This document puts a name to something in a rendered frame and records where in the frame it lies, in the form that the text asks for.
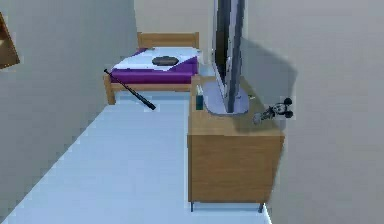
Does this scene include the small dark teal box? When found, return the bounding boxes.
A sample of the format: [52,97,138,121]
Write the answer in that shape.
[195,84,205,111]

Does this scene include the wooden bed with purple sheet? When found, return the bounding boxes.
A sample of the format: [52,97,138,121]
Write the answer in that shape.
[102,31,201,106]

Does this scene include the wooden television cabinet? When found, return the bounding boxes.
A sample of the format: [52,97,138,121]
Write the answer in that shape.
[186,75,286,214]

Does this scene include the dark grey pillow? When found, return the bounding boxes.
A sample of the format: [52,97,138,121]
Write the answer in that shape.
[151,55,178,67]

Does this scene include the grey flat television set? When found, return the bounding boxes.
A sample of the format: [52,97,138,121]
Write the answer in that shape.
[202,0,251,116]

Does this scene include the black baseball bat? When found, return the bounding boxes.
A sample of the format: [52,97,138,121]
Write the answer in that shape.
[103,68,157,111]

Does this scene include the black and white mouse figurine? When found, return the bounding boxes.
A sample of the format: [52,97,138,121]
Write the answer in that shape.
[252,97,295,126]

